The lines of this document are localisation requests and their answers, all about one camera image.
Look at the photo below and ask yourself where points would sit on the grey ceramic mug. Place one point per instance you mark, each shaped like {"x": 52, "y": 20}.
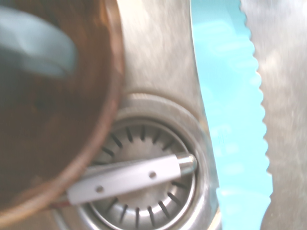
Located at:
{"x": 28, "y": 43}

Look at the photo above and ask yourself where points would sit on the metal sink drain strainer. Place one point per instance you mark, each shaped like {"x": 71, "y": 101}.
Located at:
{"x": 134, "y": 199}

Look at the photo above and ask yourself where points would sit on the teal serrated knife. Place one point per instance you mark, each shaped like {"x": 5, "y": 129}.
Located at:
{"x": 227, "y": 95}

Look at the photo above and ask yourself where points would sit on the brown wooden bowl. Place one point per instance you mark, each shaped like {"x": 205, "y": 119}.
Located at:
{"x": 60, "y": 119}

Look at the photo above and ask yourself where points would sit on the stainless steel sink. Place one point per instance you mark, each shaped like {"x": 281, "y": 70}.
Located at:
{"x": 287, "y": 72}

